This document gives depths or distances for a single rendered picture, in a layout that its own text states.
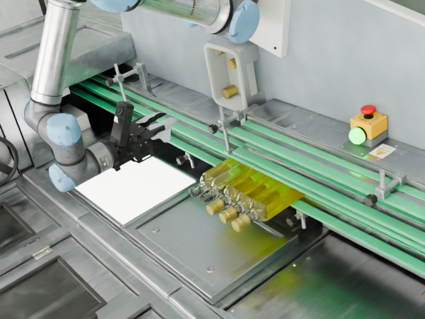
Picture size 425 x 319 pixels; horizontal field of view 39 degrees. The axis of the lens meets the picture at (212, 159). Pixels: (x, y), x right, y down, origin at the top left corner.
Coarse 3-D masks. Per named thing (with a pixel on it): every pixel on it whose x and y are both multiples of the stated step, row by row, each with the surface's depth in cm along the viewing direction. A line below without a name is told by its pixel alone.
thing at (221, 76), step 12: (204, 48) 197; (216, 48) 192; (216, 60) 201; (228, 60) 202; (216, 72) 203; (228, 72) 205; (240, 72) 188; (216, 84) 205; (228, 84) 208; (240, 84) 190; (216, 96) 207; (240, 96) 205; (228, 108) 202; (240, 108) 199
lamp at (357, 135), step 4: (356, 128) 158; (360, 128) 158; (352, 132) 158; (356, 132) 157; (360, 132) 157; (364, 132) 158; (352, 136) 158; (356, 136) 158; (360, 136) 157; (364, 136) 158; (352, 140) 159; (356, 140) 158; (360, 140) 158; (364, 140) 159
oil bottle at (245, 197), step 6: (264, 180) 178; (270, 180) 178; (276, 180) 177; (252, 186) 177; (258, 186) 176; (264, 186) 176; (270, 186) 175; (240, 192) 175; (246, 192) 174; (252, 192) 174; (258, 192) 173; (240, 198) 173; (246, 198) 172; (252, 198) 172; (246, 204) 172; (246, 210) 173
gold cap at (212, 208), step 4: (216, 200) 175; (220, 200) 175; (208, 204) 174; (212, 204) 174; (216, 204) 174; (220, 204) 175; (224, 204) 175; (208, 208) 175; (212, 208) 173; (216, 208) 174; (220, 208) 175; (208, 212) 176; (212, 212) 173; (216, 212) 175
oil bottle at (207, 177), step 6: (222, 162) 191; (228, 162) 190; (234, 162) 190; (216, 168) 188; (222, 168) 188; (228, 168) 187; (204, 174) 187; (210, 174) 186; (216, 174) 186; (204, 180) 185; (210, 180) 184; (210, 186) 185
